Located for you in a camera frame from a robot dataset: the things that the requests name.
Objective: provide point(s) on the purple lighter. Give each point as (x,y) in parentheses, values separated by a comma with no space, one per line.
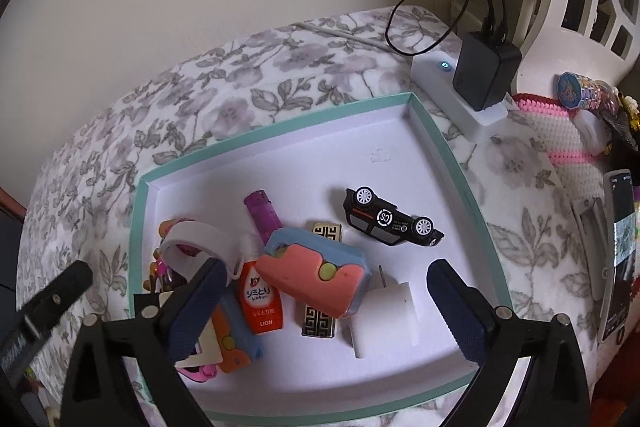
(264,216)

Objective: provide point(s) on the teal white shallow box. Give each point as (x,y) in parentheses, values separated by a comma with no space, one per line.
(342,212)

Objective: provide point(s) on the black power adapter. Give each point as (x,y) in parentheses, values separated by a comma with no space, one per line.
(485,70)

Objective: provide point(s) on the coral blue toy case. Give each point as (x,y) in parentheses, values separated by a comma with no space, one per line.
(295,261)

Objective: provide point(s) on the white power strip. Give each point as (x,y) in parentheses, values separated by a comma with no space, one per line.
(434,73)

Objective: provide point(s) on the orange blue toy block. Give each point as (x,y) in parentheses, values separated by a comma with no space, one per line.
(239,347)

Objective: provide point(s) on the floral grey white blanket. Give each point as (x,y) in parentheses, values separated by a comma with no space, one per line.
(82,201)

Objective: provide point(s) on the white tape roll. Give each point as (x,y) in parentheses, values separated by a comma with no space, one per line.
(189,244)

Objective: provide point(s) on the pink kids watch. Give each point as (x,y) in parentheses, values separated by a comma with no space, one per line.
(198,367)

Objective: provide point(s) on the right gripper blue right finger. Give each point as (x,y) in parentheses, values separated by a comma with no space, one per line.
(463,308)

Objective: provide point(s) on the paw patrol dog toy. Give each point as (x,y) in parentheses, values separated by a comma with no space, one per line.
(160,277)

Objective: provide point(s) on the pink white crochet mat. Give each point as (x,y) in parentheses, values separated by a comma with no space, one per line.
(580,172)

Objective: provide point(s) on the grey hair clip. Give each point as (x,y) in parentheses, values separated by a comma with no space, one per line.
(591,220)

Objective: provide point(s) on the black charger cube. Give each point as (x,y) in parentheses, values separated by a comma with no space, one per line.
(206,350)

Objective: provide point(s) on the red stain remover bottle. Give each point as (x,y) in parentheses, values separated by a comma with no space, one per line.
(260,302)

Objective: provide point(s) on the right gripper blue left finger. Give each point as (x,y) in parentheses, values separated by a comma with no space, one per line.
(191,306)

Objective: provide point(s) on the smartphone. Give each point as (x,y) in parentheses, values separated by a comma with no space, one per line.
(620,251)

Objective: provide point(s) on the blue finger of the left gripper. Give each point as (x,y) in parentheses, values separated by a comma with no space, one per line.
(60,291)

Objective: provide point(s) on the gold black patterned lighter box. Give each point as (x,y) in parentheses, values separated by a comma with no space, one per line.
(316,323)

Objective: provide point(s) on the white lattice basket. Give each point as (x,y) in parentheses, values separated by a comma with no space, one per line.
(598,39)

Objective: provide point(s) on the white wall charger plug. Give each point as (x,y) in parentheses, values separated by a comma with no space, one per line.
(386,320)

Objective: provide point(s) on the black toy car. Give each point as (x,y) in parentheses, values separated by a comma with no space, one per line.
(380,219)

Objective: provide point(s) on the white small mouse-shaped object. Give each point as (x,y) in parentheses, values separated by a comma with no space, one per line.
(595,133)

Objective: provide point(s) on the round colourful candy tube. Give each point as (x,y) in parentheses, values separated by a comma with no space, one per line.
(575,91)

